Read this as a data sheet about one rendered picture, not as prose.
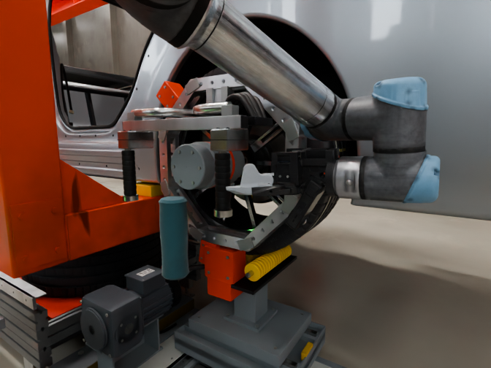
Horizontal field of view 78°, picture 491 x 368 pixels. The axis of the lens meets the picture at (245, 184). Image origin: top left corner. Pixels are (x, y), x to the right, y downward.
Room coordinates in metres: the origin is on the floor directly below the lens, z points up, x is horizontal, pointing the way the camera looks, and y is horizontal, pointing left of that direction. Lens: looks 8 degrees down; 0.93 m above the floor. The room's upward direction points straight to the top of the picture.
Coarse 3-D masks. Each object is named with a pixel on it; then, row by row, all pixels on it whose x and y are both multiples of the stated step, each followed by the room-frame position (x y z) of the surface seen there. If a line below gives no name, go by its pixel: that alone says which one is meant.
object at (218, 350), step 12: (312, 324) 1.17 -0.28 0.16; (180, 336) 1.09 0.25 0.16; (192, 336) 1.11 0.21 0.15; (204, 336) 1.09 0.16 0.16; (312, 336) 1.08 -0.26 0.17; (324, 336) 1.14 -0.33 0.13; (180, 348) 1.09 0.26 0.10; (192, 348) 1.06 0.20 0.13; (204, 348) 1.03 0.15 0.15; (216, 348) 1.04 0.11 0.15; (228, 348) 1.03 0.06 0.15; (300, 348) 1.04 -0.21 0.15; (312, 348) 1.01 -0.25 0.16; (204, 360) 1.03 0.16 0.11; (216, 360) 0.99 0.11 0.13; (228, 360) 0.97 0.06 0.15; (240, 360) 0.97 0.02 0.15; (252, 360) 0.97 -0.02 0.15; (288, 360) 0.93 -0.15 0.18; (300, 360) 0.97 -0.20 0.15; (312, 360) 1.02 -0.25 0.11
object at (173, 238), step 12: (168, 204) 0.91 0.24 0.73; (180, 204) 0.92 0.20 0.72; (168, 216) 0.91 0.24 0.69; (180, 216) 0.92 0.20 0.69; (168, 228) 0.91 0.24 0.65; (180, 228) 0.92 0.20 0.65; (168, 240) 0.91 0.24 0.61; (180, 240) 0.92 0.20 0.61; (168, 252) 0.91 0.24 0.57; (180, 252) 0.92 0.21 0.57; (168, 264) 0.91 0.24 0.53; (180, 264) 0.92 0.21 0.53; (204, 264) 1.00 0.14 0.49; (168, 276) 0.91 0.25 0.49; (180, 276) 0.91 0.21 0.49
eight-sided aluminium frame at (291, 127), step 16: (192, 80) 1.01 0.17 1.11; (208, 80) 0.98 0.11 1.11; (224, 80) 0.96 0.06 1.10; (192, 96) 1.02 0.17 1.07; (272, 112) 0.86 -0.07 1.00; (288, 128) 0.83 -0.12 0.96; (160, 144) 1.10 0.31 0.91; (176, 144) 1.12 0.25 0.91; (288, 144) 0.83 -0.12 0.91; (304, 144) 0.85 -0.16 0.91; (160, 160) 1.10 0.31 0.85; (176, 192) 1.10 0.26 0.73; (192, 208) 1.08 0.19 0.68; (288, 208) 0.82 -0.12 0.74; (192, 224) 1.02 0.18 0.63; (272, 224) 0.85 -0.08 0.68; (208, 240) 0.98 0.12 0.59; (224, 240) 0.95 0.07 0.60; (240, 240) 0.91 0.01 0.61; (256, 240) 0.88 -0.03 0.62
